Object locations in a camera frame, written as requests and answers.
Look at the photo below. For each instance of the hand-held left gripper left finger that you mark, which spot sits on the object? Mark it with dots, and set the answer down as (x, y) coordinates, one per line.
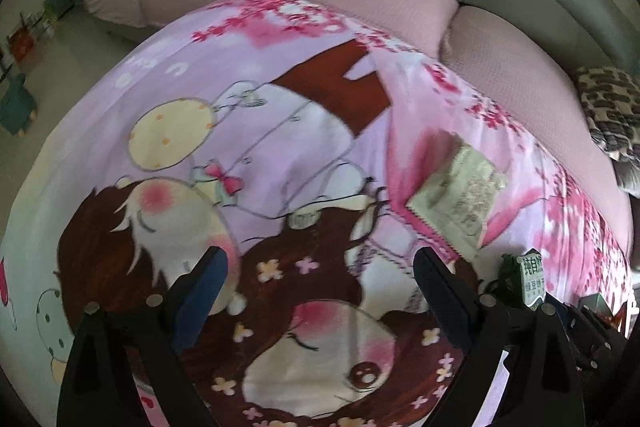
(200, 297)

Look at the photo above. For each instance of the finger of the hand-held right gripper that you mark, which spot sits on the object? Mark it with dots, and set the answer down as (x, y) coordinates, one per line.
(570, 319)

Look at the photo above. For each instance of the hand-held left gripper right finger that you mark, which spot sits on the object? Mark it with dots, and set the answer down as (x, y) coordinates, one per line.
(445, 302)

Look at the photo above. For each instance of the dark green snack packet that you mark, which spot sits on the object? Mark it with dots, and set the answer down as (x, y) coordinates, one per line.
(522, 279)

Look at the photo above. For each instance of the printed cartoon blanket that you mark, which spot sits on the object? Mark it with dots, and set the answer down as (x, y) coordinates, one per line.
(240, 157)

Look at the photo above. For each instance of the grey pillow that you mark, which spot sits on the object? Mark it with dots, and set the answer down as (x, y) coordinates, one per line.
(631, 174)

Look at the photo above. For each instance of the black white patterned pillow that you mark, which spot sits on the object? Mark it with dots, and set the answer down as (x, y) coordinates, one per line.
(612, 107)

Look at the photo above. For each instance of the teal floor toy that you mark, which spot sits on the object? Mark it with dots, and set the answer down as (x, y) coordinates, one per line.
(17, 104)

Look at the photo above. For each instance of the red floor toy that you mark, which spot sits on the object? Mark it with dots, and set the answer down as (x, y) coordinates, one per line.
(20, 44)

